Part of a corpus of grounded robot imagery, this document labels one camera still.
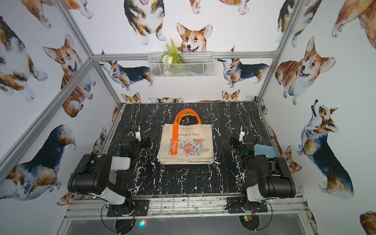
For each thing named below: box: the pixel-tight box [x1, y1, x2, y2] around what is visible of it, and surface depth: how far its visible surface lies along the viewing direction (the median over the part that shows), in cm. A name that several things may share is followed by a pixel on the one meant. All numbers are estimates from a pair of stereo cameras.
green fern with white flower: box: [161, 38, 183, 76], surface depth 85 cm
